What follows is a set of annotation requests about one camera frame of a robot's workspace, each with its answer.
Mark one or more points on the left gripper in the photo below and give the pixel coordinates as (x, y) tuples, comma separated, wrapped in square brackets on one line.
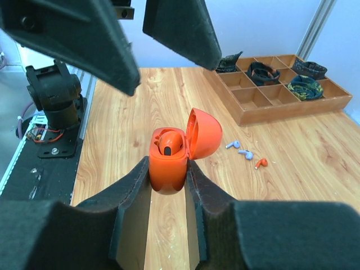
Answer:
[(123, 8)]

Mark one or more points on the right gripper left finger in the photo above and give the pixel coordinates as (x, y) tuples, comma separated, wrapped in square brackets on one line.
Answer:
[(105, 231)]

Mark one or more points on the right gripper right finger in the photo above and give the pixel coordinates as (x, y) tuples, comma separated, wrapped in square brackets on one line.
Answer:
[(225, 233)]

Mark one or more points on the orange earbud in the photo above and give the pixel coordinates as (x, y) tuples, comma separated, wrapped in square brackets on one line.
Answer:
[(170, 143), (261, 163)]

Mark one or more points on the orange earbud charging case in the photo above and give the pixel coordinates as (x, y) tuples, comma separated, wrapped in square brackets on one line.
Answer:
[(201, 139)]

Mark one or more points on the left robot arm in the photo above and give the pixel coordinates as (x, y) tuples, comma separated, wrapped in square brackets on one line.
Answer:
[(54, 90)]

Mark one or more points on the purple earbud near tray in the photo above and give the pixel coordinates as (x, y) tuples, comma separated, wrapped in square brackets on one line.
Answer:
[(248, 154)]

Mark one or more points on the purple earbud far left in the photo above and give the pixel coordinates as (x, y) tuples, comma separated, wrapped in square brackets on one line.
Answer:
[(235, 144)]

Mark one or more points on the dark green folded tie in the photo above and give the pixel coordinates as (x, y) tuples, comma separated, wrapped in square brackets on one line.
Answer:
[(228, 63)]

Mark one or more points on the black orange rolled tie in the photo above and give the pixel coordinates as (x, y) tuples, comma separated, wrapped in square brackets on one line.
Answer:
[(262, 74)]

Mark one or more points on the wooden compartment tray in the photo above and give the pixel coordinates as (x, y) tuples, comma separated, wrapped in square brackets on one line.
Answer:
[(249, 103)]

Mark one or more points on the green yellow rolled tie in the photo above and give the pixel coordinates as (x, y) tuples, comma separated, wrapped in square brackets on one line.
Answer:
[(305, 88)]

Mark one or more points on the black rolled tie top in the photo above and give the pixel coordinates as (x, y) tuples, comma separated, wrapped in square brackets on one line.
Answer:
[(309, 69)]

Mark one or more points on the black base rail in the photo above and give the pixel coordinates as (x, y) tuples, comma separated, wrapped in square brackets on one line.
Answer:
[(47, 171)]

